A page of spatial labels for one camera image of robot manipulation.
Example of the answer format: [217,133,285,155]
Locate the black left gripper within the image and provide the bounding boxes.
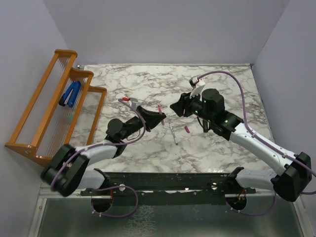
[120,105,166,140]

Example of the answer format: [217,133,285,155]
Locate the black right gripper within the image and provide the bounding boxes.
[170,88,213,123]

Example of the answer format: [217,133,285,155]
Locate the pink highlighter pen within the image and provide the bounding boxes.
[158,105,165,126]

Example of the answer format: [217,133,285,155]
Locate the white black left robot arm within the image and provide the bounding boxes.
[40,106,166,197]

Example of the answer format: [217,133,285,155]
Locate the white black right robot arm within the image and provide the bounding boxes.
[170,89,312,202]

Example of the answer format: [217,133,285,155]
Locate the black orange highlighter pen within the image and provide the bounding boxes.
[202,120,209,133]

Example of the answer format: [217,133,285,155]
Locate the green object in rack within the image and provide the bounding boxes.
[67,115,74,123]

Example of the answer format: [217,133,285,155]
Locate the blue stapler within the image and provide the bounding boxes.
[58,81,81,108]

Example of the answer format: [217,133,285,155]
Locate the orange wooden rack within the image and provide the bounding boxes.
[5,49,107,166]

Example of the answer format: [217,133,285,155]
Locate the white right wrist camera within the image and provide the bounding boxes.
[189,77,205,98]

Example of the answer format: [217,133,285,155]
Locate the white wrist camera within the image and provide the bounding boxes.
[128,98,139,109]
[189,77,205,98]

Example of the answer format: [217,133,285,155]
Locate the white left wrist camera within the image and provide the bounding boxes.
[128,98,139,109]

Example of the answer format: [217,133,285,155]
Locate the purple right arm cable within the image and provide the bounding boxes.
[195,71,316,216]

